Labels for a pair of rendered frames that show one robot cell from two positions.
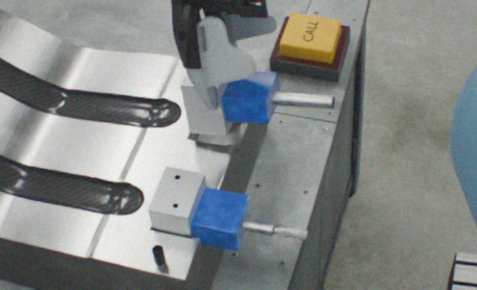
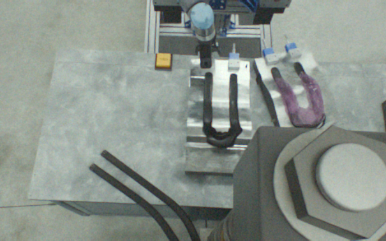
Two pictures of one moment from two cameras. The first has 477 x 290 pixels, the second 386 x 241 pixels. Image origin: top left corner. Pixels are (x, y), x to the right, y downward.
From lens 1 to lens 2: 148 cm
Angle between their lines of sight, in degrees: 52
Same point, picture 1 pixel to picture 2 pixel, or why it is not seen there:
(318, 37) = (165, 57)
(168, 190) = (234, 64)
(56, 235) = (245, 88)
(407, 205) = not seen: hidden behind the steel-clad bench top
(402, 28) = (14, 110)
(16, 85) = (207, 110)
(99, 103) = (206, 91)
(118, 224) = (240, 76)
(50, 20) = (157, 132)
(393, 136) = not seen: hidden behind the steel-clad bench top
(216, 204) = (233, 57)
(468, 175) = not seen: outside the picture
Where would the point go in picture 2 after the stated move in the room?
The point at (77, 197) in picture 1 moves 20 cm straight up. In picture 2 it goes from (233, 88) to (240, 65)
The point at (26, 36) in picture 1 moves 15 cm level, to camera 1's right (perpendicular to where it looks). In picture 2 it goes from (193, 112) to (182, 80)
